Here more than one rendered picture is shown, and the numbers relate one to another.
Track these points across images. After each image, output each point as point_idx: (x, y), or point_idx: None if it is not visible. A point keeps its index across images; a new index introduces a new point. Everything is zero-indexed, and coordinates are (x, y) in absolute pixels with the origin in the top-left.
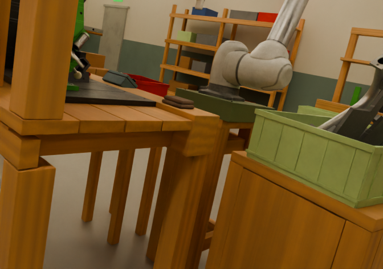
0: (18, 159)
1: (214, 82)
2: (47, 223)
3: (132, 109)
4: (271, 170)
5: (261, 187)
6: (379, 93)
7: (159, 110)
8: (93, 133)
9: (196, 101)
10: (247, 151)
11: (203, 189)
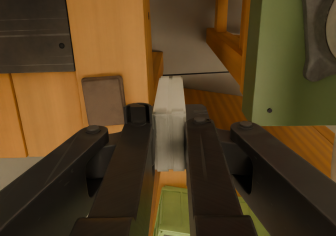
0: None
1: (328, 21)
2: None
3: (8, 99)
4: (152, 222)
5: (154, 201)
6: None
7: (65, 99)
8: None
9: (255, 10)
10: (161, 190)
11: (222, 56)
